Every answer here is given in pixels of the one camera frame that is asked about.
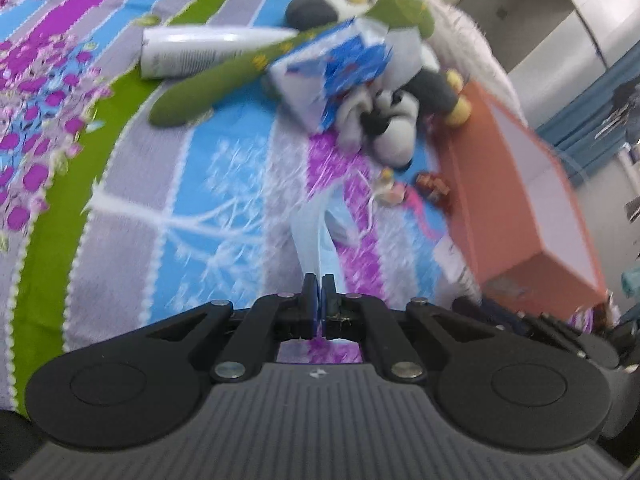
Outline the blue white tissue pack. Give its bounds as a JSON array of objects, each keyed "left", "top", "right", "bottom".
[{"left": 267, "top": 18, "right": 392, "bottom": 134}]

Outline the orange cardboard box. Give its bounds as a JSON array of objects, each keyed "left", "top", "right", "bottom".
[{"left": 434, "top": 81, "right": 608, "bottom": 320}]

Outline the blue curtain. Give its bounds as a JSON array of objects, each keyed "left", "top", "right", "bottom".
[{"left": 536, "top": 46, "right": 639, "bottom": 186}]

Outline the small red toy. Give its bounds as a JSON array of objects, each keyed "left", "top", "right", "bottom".
[{"left": 414, "top": 171, "right": 450, "bottom": 208}]

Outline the small pink yellow toy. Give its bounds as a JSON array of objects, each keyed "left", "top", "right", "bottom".
[{"left": 373, "top": 167, "right": 407, "bottom": 207}]

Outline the black white plush toy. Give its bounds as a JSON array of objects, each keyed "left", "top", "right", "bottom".
[{"left": 285, "top": 0, "right": 472, "bottom": 170}]

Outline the grey fluffy blanket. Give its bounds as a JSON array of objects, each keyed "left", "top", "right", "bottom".
[{"left": 369, "top": 0, "right": 525, "bottom": 120}]

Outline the white cylindrical bottle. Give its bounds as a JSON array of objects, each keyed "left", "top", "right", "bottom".
[{"left": 139, "top": 25, "right": 297, "bottom": 80}]

